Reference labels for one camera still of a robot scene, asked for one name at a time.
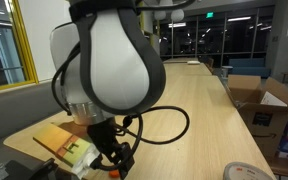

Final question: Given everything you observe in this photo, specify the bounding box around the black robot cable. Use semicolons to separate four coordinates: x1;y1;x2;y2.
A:
51;43;191;171

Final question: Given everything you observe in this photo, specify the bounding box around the grey tape roll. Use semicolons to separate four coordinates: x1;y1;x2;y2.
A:
223;161;273;180

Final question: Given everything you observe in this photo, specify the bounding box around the white round stool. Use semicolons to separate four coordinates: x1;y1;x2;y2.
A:
221;65;234;78

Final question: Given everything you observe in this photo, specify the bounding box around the brown chair backrest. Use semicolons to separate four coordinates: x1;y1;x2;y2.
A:
206;57;216;72

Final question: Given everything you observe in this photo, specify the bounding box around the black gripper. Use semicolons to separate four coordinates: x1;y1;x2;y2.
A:
86;119;136;180

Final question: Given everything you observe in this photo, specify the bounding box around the light wooden table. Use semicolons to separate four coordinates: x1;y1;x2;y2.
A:
163;57;200;64
163;62;213;77

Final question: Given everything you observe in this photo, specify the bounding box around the grey wall bench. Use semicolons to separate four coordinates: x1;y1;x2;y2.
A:
0;79;68;148

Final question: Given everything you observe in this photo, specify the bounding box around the orange plastic disc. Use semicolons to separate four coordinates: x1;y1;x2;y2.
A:
107;169;122;178

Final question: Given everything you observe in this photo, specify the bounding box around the yellow window frame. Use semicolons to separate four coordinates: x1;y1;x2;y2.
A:
0;0;39;94

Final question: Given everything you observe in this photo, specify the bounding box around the black device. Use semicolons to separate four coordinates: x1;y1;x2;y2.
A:
0;158;68;180

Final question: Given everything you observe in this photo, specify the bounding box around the blue sofa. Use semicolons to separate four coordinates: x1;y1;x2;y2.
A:
228;58;272;79

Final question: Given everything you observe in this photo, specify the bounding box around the open cardboard box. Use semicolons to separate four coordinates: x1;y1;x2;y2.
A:
226;74;288;158

